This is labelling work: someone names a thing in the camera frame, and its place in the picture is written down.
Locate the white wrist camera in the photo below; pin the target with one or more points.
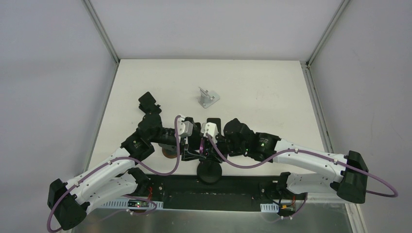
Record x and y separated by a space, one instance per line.
209 129
184 128

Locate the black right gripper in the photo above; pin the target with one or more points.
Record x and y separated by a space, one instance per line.
213 145

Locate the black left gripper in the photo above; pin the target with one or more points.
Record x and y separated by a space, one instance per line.
192 141

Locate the silver metal phone stand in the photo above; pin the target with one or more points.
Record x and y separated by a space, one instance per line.
207 98

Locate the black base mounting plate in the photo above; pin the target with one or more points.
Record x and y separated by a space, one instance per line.
230 193

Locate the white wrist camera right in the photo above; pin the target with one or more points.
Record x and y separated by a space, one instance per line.
209 129

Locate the black folding phone stand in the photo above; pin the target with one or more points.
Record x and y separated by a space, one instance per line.
147 104

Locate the dark phone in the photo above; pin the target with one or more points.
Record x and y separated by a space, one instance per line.
216 121

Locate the black round disc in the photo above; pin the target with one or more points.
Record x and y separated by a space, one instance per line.
209 172

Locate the purple phone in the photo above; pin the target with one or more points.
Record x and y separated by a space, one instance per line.
202 148

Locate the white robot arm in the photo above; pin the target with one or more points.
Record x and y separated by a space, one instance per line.
118 175

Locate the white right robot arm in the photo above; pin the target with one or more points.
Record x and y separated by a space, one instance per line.
344 174

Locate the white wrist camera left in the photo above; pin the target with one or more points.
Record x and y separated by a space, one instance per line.
184 128

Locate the grey stand with brown base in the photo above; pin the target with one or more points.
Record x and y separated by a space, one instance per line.
169 152

